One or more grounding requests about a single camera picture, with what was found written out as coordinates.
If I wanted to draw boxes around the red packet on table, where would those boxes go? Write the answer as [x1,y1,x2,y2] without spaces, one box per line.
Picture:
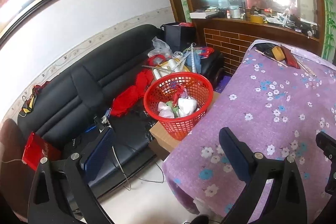
[280,46,301,69]

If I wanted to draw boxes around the black shopping bag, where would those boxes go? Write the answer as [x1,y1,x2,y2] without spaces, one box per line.
[161,22,196,52]

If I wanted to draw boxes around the clear plastic bag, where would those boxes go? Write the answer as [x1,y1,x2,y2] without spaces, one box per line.
[147,37,173,59]

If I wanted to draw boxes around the black leather sofa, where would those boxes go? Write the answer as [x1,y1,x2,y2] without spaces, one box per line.
[17,24,164,197]

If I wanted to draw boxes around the red plastic basket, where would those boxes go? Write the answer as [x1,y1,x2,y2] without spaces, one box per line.
[143,72,214,141]

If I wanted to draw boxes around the red cloth on sofa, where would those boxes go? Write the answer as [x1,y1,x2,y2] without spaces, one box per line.
[109,69,154,117]

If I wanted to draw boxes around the red gift bag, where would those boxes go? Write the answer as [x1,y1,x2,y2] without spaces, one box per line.
[22,132,62,171]

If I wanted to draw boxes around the wooden brick-pattern counter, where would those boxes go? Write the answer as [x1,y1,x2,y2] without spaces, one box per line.
[190,16,325,76]

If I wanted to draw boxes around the cardboard box under basket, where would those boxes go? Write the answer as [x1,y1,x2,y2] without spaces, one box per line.
[143,92,205,153]

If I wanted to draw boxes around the yellow tape roll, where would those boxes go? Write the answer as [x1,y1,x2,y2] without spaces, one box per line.
[271,46,285,61]

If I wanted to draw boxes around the chopsticks on table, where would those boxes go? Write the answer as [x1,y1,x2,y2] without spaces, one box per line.
[297,59,317,77]

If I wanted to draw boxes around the white tissue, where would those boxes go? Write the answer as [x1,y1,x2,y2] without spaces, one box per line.
[178,97,198,117]

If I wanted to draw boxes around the purple floral tablecloth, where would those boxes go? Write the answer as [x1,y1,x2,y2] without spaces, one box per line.
[163,40,335,223]

